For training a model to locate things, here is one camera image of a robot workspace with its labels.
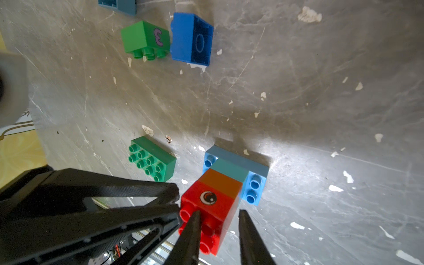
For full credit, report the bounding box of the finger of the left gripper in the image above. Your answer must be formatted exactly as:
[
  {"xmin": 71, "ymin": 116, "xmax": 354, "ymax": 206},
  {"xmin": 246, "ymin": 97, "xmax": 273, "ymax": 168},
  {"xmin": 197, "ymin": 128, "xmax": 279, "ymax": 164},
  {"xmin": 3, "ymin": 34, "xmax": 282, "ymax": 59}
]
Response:
[
  {"xmin": 1, "ymin": 166, "xmax": 180, "ymax": 219},
  {"xmin": 1, "ymin": 204, "xmax": 181, "ymax": 265}
]

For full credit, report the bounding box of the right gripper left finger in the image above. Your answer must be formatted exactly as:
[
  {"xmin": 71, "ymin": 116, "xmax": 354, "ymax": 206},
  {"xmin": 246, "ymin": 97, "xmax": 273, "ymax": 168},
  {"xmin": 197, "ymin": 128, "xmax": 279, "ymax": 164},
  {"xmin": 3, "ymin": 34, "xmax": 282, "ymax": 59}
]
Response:
[{"xmin": 164, "ymin": 211, "xmax": 201, "ymax": 265}]

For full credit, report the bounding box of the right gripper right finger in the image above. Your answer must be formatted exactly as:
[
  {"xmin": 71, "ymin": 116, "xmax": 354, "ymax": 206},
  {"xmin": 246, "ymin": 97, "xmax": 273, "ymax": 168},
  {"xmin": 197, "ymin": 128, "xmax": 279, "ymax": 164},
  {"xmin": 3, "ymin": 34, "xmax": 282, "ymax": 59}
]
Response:
[{"xmin": 238, "ymin": 210, "xmax": 276, "ymax": 265}]

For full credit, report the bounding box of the red 2x2 brick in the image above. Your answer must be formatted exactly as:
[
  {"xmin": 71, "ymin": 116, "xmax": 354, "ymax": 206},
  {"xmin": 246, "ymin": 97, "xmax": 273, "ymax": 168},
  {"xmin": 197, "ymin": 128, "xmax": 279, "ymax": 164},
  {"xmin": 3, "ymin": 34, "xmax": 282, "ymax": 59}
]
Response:
[{"xmin": 179, "ymin": 181, "xmax": 240, "ymax": 256}]

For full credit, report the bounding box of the light blue 2x4 brick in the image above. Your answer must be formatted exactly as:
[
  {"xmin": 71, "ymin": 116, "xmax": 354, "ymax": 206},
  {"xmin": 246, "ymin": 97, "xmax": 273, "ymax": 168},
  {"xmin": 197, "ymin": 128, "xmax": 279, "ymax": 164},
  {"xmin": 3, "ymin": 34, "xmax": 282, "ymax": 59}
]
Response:
[{"xmin": 203, "ymin": 145, "xmax": 269, "ymax": 206}]

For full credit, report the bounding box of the orange 2x2 brick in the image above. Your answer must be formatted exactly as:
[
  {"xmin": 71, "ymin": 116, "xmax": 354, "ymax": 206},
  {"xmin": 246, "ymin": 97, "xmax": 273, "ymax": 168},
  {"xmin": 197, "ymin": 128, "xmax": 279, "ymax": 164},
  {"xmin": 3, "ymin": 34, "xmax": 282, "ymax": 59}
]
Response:
[{"xmin": 199, "ymin": 169, "xmax": 243, "ymax": 199}]

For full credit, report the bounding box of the teal 2x2 brick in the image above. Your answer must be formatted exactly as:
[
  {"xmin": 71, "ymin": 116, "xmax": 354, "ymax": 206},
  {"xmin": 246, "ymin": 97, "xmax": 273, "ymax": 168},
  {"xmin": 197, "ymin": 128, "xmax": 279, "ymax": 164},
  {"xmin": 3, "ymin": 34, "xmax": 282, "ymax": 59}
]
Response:
[{"xmin": 210, "ymin": 158, "xmax": 249, "ymax": 183}]

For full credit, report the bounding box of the green 2x4 brick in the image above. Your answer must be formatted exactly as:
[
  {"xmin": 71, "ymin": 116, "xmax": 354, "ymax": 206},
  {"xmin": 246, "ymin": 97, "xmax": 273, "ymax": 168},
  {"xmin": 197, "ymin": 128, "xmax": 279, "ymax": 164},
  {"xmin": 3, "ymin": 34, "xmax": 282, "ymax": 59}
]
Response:
[{"xmin": 128, "ymin": 136, "xmax": 177, "ymax": 182}]

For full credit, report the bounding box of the green 2x2 brick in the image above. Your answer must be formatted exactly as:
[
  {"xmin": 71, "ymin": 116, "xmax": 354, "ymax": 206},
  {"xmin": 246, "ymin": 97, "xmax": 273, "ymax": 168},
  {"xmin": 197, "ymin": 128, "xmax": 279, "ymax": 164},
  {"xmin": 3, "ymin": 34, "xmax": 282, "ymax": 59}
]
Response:
[{"xmin": 120, "ymin": 21, "xmax": 171, "ymax": 61}]

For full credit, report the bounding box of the light blue 2x2 brick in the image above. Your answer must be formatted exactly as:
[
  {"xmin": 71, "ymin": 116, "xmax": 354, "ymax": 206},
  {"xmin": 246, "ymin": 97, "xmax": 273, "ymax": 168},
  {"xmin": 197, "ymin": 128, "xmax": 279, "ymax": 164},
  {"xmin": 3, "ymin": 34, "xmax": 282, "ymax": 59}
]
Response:
[{"xmin": 98, "ymin": 0, "xmax": 137, "ymax": 16}]

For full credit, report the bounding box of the dark blue 2x2 brick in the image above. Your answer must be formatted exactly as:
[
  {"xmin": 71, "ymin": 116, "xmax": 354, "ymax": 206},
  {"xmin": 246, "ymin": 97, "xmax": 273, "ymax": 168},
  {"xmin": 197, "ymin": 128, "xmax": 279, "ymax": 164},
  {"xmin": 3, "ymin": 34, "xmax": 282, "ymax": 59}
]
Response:
[{"xmin": 170, "ymin": 13, "xmax": 214, "ymax": 67}]

